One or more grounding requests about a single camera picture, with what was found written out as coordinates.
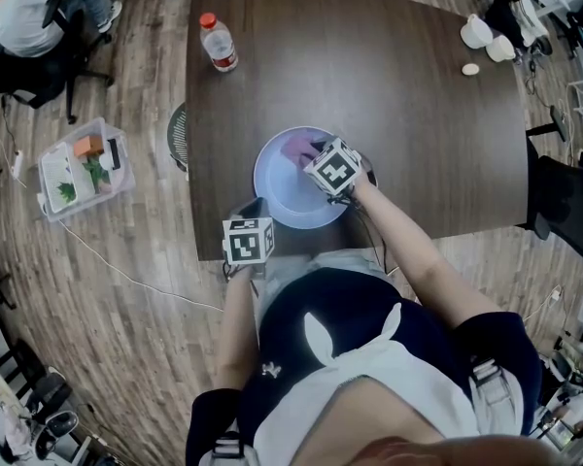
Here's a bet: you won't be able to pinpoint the white mug with handle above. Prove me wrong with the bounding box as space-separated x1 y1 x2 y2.
485 34 517 63

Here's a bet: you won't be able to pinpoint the orange block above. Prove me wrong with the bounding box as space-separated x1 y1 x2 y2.
72 134 106 158

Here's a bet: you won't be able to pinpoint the big blue plate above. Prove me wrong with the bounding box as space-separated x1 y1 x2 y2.
252 125 359 230

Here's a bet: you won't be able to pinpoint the white floor cable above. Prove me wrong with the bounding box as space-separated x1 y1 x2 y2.
41 201 224 313

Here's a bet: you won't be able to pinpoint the plastic water bottle red cap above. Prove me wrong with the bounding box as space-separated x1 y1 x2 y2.
198 12 239 74

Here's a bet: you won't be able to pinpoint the purple cloth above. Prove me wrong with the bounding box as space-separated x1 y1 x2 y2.
280 133 322 169

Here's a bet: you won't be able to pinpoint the green maple leaf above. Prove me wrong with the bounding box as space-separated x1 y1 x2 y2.
56 181 78 206

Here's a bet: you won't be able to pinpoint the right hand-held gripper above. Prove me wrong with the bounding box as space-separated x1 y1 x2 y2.
303 135 379 206

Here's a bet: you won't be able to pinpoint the dark round perforated stool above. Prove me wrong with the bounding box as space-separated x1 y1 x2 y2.
166 102 189 174

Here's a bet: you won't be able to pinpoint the grey harness strap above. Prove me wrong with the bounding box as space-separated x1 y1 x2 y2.
468 356 521 436
208 419 258 466

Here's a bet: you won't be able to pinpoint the green leafy sprig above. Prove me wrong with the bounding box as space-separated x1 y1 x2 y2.
81 156 112 194

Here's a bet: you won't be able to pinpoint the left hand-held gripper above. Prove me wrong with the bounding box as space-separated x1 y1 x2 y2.
222 196 277 281

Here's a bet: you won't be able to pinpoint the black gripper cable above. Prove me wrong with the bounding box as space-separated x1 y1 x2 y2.
354 201 394 276

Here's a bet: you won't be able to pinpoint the person's grey trousers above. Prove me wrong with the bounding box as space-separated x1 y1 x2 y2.
250 249 394 310

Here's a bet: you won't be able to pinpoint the wide white cup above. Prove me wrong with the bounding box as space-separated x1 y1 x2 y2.
460 13 495 50

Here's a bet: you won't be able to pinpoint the white perforated tray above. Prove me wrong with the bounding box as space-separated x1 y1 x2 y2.
41 143 82 214

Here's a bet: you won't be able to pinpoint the person's navy white top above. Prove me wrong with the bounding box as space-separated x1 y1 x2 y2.
184 267 543 466

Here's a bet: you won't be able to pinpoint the person's right forearm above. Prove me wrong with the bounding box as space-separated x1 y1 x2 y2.
352 170 504 332

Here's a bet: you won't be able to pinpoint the person's left forearm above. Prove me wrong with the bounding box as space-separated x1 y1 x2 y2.
213 264 261 392

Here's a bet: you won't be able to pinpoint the white charger cable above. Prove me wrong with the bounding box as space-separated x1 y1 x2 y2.
522 283 565 324

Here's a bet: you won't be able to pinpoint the clear plastic storage box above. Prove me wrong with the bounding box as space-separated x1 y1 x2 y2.
37 116 137 223

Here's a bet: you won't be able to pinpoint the black grey device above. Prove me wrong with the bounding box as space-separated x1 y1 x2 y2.
43 408 79 439

